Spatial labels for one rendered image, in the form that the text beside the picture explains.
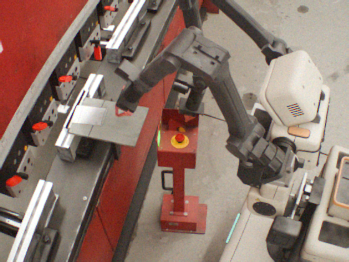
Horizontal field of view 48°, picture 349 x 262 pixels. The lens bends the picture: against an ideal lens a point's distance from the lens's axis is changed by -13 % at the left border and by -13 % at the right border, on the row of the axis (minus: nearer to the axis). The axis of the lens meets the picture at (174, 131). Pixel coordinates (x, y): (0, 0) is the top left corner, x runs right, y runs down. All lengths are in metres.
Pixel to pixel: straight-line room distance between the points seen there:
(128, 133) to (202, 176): 1.15
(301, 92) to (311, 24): 2.74
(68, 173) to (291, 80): 0.90
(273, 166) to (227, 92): 0.32
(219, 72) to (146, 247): 1.61
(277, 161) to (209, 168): 1.47
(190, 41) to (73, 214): 0.84
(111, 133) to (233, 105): 0.63
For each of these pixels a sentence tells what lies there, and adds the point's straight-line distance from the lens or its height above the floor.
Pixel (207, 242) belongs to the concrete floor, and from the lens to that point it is 2.43.
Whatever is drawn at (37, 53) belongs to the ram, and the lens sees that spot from 1.23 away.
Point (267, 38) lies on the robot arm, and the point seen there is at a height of 1.30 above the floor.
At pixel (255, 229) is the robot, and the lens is 2.18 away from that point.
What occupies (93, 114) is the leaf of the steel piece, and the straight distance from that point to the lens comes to 1.64.
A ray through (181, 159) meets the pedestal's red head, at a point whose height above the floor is 0.73.
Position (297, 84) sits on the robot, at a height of 1.39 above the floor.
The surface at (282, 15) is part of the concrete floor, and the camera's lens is 3.96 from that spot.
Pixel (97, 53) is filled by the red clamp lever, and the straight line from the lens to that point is 1.60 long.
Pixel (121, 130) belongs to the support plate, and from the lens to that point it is 1.58.
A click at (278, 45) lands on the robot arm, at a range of 1.52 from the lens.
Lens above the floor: 2.22
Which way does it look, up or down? 51 degrees down
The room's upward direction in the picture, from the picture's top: 1 degrees counter-clockwise
